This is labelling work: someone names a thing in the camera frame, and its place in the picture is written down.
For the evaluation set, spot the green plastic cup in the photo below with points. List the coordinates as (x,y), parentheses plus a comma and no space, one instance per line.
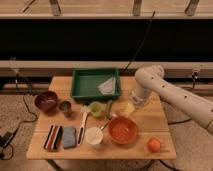
(97,109)

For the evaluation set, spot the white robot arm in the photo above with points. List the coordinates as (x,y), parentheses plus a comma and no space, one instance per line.
(150,79)

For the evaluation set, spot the orange fruit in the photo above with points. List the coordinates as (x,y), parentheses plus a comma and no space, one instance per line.
(154,145)

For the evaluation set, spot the orange red bowl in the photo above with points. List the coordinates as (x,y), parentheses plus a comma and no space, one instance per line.
(122,130)

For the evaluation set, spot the black power adapter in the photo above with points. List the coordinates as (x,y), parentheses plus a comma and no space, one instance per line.
(7,138)

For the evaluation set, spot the yellow banana piece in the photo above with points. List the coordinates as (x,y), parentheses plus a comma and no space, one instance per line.
(129,109)

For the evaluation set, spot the white cup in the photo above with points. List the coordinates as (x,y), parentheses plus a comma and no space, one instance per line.
(94,136)

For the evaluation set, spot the white cloth in tray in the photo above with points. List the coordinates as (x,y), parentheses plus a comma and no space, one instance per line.
(108,87)

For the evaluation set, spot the striped red black block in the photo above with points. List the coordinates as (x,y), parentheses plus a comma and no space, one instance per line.
(53,139)

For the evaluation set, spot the blue grey sponge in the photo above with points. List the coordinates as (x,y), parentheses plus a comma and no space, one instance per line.
(69,137)

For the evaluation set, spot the brown metal cup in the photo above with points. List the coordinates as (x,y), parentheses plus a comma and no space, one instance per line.
(65,108)

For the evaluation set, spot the dark red bowl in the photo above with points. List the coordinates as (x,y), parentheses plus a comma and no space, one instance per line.
(46,101)

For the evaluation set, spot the green plastic tray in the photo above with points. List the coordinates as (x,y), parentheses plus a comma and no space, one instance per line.
(85,84)

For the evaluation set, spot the metal spoon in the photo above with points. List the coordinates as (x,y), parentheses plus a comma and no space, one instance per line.
(105,125)

